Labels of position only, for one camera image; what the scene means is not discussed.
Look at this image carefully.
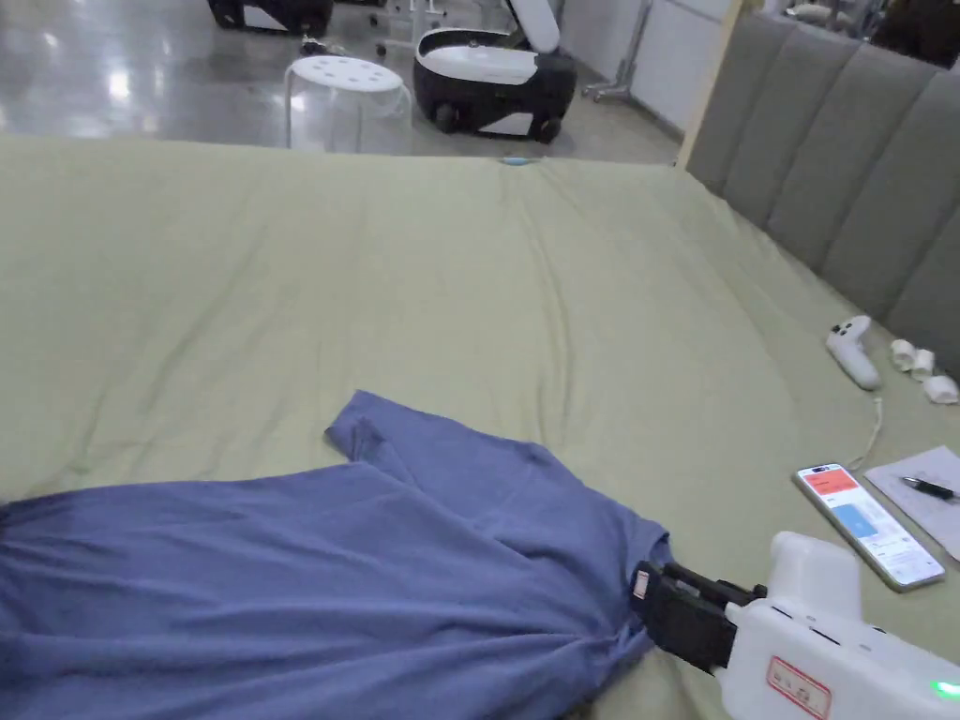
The smartphone with lit screen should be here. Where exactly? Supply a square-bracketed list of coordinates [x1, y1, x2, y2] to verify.
[794, 463, 947, 593]

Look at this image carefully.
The black pen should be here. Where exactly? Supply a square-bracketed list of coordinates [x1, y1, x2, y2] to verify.
[902, 475, 958, 500]

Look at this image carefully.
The bed with pale green sheet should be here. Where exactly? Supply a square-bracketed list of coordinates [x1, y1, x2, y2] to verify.
[0, 134, 960, 720]

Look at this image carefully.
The white hand controller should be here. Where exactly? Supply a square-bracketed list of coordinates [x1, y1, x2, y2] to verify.
[826, 314, 883, 391]

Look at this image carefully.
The white cable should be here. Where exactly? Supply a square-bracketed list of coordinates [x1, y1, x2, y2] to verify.
[846, 396, 886, 471]

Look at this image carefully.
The grey padded headboard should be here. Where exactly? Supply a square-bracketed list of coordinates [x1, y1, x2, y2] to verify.
[685, 10, 960, 348]

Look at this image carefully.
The light wooden post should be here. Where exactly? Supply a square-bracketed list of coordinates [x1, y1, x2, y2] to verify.
[674, 0, 745, 171]

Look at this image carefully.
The black and white robot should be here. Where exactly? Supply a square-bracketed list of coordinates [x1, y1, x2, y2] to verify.
[412, 0, 579, 144]

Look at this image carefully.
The white paper sheet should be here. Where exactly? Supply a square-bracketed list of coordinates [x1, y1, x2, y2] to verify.
[863, 445, 960, 563]

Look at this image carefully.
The metal rolling stand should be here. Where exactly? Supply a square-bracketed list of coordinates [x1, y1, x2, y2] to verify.
[583, 0, 655, 104]

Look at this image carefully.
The white round stool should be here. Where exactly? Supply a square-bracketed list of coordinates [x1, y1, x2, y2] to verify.
[284, 55, 414, 152]

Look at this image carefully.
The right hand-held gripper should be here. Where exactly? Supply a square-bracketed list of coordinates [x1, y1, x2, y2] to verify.
[632, 531, 960, 720]

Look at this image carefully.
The white chair base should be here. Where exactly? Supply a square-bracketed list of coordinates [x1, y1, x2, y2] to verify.
[372, 0, 445, 55]

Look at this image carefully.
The blue shirt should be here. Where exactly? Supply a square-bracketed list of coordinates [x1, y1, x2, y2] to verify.
[0, 388, 672, 720]

